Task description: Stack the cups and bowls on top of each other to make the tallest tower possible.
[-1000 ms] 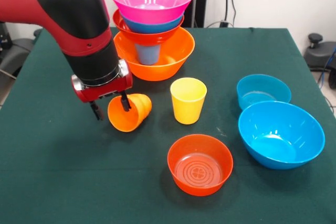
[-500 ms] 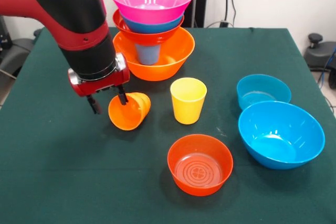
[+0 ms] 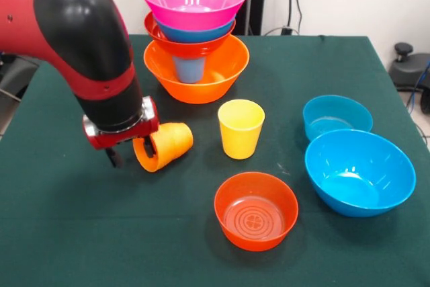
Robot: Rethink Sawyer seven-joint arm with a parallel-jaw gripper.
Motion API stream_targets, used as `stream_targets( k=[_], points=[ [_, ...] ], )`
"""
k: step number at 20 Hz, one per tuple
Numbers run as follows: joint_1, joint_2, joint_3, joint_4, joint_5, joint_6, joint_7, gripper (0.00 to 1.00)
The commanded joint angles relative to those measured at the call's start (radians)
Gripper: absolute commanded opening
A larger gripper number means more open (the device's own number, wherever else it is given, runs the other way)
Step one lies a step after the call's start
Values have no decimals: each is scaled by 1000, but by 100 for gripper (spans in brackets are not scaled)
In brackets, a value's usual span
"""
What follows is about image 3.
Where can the large orange bowl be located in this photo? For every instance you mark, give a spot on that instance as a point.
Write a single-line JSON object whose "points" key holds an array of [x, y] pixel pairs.
{"points": [[215, 88]]}

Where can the large blue bowl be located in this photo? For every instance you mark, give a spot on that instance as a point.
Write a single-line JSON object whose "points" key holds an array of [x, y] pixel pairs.
{"points": [[359, 172], [195, 35]]}

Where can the wide red bowl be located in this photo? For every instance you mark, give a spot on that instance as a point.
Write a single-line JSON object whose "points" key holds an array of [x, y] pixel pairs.
{"points": [[188, 48]]}

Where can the small red bowl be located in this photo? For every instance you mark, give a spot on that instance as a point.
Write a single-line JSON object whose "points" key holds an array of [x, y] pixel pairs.
{"points": [[255, 219]]}

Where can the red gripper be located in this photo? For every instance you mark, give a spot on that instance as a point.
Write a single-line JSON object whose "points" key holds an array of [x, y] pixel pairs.
{"points": [[127, 137]]}

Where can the small teal blue bowl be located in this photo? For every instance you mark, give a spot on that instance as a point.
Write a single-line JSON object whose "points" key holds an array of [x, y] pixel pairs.
{"points": [[336, 115]]}

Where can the blue cup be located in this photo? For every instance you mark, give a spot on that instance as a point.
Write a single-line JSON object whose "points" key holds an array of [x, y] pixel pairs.
{"points": [[189, 70]]}

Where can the yellow cup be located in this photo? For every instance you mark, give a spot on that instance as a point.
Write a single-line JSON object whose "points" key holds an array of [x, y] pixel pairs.
{"points": [[241, 139]]}

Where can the dark green table cloth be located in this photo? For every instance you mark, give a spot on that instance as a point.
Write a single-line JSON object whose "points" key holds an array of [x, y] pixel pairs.
{"points": [[188, 263]]}

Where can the black pedestal leg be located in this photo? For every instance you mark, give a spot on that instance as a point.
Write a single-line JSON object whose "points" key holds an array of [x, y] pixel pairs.
{"points": [[13, 75], [408, 72]]}

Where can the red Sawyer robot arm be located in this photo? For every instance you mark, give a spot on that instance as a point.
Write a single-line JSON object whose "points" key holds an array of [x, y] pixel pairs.
{"points": [[80, 48]]}

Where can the orange cup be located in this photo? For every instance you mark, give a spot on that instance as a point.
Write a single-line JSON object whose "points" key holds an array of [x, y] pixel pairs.
{"points": [[174, 142]]}

